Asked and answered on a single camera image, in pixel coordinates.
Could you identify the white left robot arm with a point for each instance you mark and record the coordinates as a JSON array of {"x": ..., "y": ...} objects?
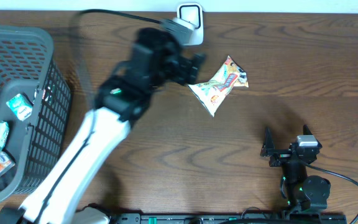
[{"x": 120, "y": 102}]

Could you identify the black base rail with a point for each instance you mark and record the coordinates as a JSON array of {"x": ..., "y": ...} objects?
[{"x": 91, "y": 215}]

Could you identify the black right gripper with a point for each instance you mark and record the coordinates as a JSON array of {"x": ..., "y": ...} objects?
[{"x": 280, "y": 155}]

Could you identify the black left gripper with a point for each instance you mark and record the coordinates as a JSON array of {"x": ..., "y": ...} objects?
[{"x": 194, "y": 67}]

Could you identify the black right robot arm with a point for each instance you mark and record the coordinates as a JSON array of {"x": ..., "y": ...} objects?
[{"x": 305, "y": 193}]

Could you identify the grey plastic mesh basket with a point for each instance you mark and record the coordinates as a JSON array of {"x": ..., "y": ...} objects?
[{"x": 35, "y": 102}]

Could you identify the white barcode scanner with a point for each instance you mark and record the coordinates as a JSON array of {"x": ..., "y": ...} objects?
[{"x": 192, "y": 12}]

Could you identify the teal small snack box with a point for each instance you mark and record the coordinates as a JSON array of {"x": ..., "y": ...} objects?
[{"x": 20, "y": 106}]

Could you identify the yellow snack bag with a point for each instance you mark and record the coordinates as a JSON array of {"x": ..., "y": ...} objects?
[{"x": 213, "y": 92}]

